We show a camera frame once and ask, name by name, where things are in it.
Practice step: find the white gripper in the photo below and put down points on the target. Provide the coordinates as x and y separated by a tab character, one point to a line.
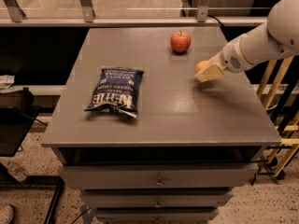
230	57

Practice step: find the orange fruit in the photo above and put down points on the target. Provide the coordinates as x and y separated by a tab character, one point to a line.
200	66

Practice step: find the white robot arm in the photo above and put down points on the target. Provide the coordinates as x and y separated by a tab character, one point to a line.
276	39

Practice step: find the red apple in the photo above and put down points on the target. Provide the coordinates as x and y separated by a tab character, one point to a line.
180	41

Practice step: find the blue Kettle chips bag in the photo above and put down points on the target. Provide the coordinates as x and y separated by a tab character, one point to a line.
117	91

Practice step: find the grey drawer cabinet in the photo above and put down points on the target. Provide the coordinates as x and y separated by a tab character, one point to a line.
180	121

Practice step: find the top grey drawer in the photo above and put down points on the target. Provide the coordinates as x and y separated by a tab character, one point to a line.
158	176

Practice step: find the grey drawer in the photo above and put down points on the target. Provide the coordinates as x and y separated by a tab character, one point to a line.
156	199
155	215
158	176

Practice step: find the middle grey drawer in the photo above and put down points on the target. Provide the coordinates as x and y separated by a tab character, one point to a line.
156	199

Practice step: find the bottom grey drawer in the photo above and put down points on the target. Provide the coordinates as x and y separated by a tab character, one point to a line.
155	215

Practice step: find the metal railing with glass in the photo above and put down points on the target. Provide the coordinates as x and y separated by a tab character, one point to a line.
101	13

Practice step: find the black side table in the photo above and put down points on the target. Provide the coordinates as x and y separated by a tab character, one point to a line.
17	115

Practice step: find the white sneaker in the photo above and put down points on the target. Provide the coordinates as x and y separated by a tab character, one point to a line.
7	214

